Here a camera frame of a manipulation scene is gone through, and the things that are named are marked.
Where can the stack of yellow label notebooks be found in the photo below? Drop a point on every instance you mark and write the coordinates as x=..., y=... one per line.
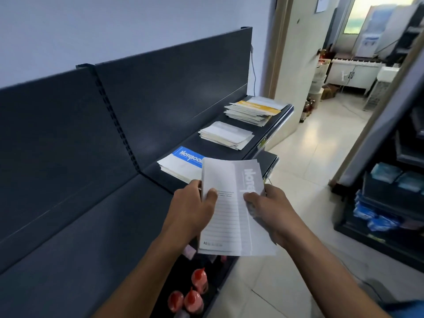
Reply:
x=253, y=110

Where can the teal packet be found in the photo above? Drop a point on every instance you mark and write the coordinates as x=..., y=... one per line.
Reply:
x=410, y=182
x=386, y=172

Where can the person's right hand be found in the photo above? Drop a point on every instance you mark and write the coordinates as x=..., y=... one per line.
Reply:
x=273, y=216

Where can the red glue bottle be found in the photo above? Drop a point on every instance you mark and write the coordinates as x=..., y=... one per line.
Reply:
x=175, y=301
x=199, y=280
x=193, y=302

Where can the person's right forearm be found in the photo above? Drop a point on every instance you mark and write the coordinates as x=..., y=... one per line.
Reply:
x=328, y=281

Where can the person's right thumb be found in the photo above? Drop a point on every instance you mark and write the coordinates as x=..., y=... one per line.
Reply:
x=253, y=198

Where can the black shelving unit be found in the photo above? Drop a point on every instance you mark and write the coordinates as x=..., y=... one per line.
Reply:
x=391, y=198

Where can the person's left thumb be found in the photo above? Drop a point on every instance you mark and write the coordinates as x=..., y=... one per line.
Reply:
x=210, y=196

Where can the stack of blue label notebooks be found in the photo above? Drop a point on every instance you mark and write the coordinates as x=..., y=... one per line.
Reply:
x=180, y=162

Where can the pile of blue packets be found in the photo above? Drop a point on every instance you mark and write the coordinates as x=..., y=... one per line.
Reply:
x=377, y=218

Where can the white cabinet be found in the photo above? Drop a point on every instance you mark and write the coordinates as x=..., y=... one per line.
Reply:
x=356, y=74

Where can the stack of white notebooks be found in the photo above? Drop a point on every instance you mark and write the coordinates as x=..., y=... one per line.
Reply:
x=227, y=134

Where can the person's left forearm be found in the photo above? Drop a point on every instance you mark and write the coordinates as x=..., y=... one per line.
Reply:
x=145, y=281

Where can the cardboard box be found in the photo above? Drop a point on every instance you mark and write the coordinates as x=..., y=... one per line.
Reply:
x=330, y=92

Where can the white paper sheet on wall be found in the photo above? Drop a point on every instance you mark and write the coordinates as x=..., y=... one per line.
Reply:
x=322, y=3

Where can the person's blue clothing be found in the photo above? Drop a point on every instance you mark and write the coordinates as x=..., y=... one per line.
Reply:
x=405, y=310

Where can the stack of white boxes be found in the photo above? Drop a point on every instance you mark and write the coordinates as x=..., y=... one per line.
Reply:
x=319, y=77

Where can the person's left hand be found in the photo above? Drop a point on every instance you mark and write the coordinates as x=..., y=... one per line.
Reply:
x=187, y=211

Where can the dark grey shelving unit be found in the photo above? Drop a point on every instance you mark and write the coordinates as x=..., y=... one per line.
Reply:
x=66, y=162

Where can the grey notebook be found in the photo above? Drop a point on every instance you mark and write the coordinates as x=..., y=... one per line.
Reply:
x=232, y=208

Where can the white shelf price tag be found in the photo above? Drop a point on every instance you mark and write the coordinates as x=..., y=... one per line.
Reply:
x=189, y=252

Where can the brown bottles on floor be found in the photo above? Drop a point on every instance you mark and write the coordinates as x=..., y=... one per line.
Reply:
x=306, y=110

